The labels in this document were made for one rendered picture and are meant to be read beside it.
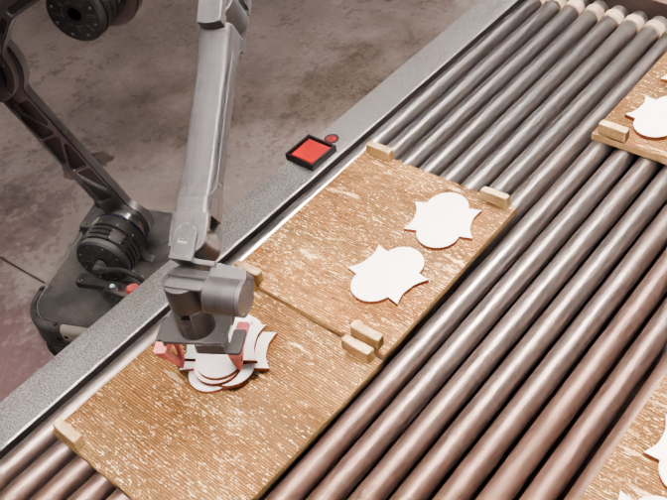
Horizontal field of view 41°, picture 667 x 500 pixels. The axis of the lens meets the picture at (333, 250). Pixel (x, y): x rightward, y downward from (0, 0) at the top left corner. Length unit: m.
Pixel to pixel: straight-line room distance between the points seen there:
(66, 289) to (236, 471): 1.50
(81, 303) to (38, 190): 0.96
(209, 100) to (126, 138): 2.31
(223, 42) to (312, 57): 2.48
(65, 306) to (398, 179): 1.29
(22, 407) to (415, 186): 0.81
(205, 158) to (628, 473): 0.75
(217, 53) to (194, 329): 0.43
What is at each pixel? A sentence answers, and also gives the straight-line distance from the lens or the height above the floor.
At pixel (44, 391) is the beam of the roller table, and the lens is 1.62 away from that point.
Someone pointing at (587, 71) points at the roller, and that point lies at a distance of 2.06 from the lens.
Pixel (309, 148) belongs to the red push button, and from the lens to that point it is 1.88.
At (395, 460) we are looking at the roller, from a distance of 1.37.
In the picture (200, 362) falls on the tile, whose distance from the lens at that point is 1.48.
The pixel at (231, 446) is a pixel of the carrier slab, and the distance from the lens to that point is 1.41.
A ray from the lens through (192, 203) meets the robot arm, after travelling 1.33.
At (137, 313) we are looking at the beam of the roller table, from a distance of 1.66.
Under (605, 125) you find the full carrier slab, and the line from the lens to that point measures 1.84.
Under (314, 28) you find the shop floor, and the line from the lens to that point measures 4.09.
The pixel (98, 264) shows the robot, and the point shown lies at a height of 0.35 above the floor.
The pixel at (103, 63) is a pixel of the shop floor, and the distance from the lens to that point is 4.21.
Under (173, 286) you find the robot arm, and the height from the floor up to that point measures 1.17.
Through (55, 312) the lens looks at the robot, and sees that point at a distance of 2.73.
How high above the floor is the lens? 2.08
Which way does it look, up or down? 44 degrees down
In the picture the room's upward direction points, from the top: 11 degrees counter-clockwise
